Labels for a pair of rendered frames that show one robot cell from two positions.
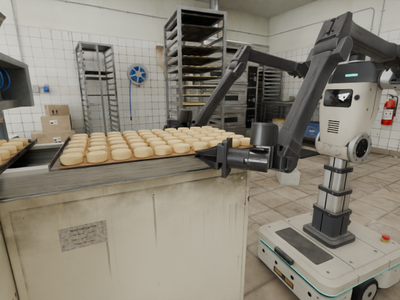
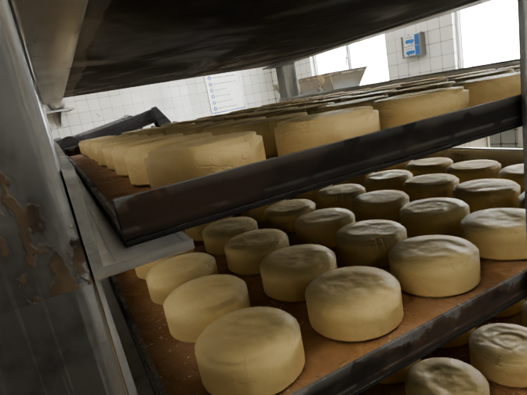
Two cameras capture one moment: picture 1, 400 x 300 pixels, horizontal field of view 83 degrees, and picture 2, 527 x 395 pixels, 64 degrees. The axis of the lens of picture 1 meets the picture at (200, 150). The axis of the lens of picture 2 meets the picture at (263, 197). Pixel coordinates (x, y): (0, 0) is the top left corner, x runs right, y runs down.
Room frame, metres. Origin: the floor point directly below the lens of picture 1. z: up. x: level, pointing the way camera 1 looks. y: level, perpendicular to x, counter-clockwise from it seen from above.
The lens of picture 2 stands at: (3.06, 0.03, 1.25)
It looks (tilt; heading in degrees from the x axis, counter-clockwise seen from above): 13 degrees down; 176
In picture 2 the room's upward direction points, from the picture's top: 11 degrees counter-clockwise
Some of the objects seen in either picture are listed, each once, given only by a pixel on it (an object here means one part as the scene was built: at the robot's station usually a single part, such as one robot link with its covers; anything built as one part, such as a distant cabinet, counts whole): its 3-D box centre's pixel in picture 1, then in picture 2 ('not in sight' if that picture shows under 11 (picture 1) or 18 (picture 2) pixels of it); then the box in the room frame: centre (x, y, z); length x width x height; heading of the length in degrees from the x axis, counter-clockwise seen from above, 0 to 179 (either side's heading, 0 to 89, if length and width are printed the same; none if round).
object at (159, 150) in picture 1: (162, 150); not in sight; (0.62, 0.11, 0.91); 0.05 x 0.05 x 0.02
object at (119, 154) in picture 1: (121, 154); not in sight; (0.58, 0.21, 0.91); 0.05 x 0.05 x 0.02
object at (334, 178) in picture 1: (333, 199); not in sight; (1.17, -0.76, 0.49); 0.11 x 0.11 x 0.40; 24
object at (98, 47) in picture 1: (99, 102); not in sight; (3.96, 1.74, 0.93); 0.64 x 0.51 x 1.78; 33
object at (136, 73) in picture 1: (138, 92); not in sight; (4.67, 1.23, 1.10); 0.41 x 0.17 x 1.10; 120
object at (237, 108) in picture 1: (219, 96); not in sight; (5.00, -0.42, 1.00); 1.56 x 1.20 x 2.01; 120
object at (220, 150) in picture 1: (211, 153); not in sight; (0.61, -0.03, 0.91); 0.09 x 0.07 x 0.07; 69
